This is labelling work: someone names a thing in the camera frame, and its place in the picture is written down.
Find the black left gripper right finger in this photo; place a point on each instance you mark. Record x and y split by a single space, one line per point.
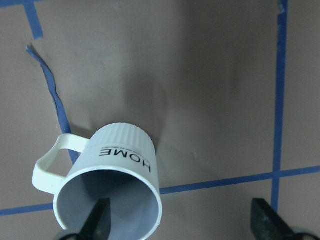
266 224

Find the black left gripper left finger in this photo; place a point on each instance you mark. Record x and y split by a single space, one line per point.
98 224

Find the white HOME mug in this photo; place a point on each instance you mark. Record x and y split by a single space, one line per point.
119 163

